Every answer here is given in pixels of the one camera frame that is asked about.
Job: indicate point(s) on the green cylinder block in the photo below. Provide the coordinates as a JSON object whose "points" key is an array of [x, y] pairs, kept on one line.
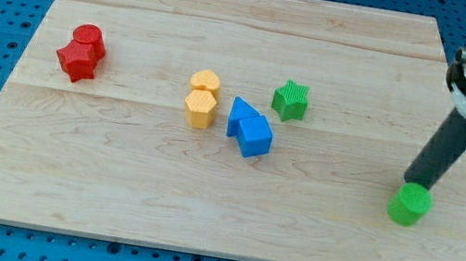
{"points": [[410, 203]]}

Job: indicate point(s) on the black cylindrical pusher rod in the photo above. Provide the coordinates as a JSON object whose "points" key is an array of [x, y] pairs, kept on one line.
{"points": [[442, 150]]}

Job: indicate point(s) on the green star block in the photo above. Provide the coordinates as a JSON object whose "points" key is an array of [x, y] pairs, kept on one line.
{"points": [[290, 101]]}

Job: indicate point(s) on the yellow heart block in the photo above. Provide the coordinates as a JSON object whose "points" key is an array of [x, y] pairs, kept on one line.
{"points": [[206, 80]]}

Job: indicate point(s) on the blue triangle block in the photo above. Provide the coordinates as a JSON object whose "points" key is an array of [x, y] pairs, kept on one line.
{"points": [[241, 109]]}

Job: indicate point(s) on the yellow hexagon block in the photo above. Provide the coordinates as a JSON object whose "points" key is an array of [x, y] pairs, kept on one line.
{"points": [[200, 109]]}

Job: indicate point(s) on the red cylinder block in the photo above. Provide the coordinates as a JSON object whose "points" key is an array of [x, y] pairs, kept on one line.
{"points": [[92, 35]]}

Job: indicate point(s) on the red star block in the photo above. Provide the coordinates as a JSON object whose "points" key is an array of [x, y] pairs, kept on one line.
{"points": [[78, 60]]}

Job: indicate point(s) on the blue cube block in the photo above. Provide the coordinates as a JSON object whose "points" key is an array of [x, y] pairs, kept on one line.
{"points": [[254, 136]]}

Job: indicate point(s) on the wooden board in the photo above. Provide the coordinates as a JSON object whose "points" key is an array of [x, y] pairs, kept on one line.
{"points": [[114, 158]]}

